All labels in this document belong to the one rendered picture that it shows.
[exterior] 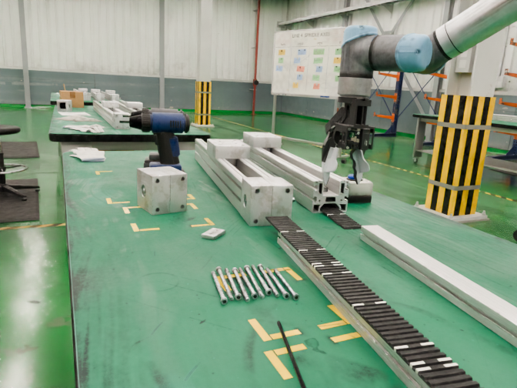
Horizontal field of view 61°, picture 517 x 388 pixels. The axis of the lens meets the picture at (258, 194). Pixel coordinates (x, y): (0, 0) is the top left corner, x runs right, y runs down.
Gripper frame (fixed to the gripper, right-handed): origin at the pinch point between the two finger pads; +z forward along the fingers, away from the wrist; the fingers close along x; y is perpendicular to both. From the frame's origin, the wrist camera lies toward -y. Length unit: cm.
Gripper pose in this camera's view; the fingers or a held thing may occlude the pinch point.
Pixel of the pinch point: (341, 179)
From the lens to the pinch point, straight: 110.2
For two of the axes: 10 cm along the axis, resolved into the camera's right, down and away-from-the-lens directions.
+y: 2.7, 2.5, -9.3
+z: -0.5, 9.7, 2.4
